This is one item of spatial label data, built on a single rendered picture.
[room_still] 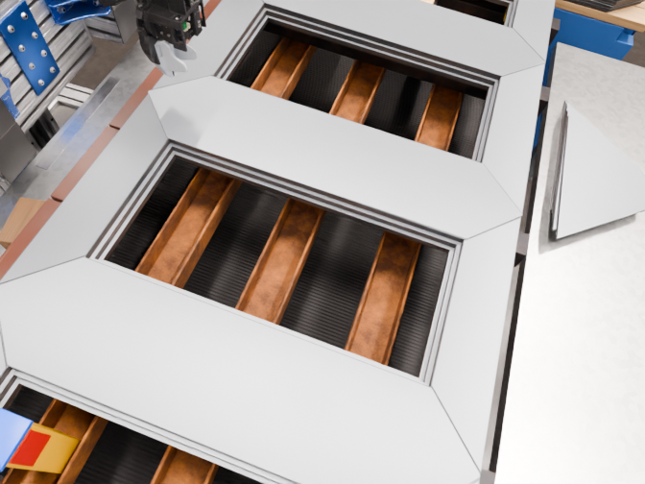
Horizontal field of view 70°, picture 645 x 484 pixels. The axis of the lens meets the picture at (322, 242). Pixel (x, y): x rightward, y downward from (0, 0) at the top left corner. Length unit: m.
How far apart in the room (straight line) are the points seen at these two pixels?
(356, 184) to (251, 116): 0.25
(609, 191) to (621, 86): 0.41
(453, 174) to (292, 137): 0.31
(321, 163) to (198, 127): 0.24
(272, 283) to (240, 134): 0.29
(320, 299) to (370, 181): 0.33
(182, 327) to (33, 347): 0.20
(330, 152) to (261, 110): 0.16
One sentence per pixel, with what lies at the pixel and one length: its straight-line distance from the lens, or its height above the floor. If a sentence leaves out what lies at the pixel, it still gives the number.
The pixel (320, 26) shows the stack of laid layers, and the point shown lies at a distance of 1.17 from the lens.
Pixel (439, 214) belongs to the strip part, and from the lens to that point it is 0.84.
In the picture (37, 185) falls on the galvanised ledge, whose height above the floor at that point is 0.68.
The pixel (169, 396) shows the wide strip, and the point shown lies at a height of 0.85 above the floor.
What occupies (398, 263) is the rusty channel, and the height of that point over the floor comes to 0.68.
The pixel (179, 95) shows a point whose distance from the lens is 0.98.
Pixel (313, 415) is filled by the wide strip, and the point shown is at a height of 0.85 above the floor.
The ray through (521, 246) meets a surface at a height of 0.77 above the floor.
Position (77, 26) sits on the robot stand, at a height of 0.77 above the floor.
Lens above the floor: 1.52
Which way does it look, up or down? 60 degrees down
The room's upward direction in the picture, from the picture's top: 11 degrees clockwise
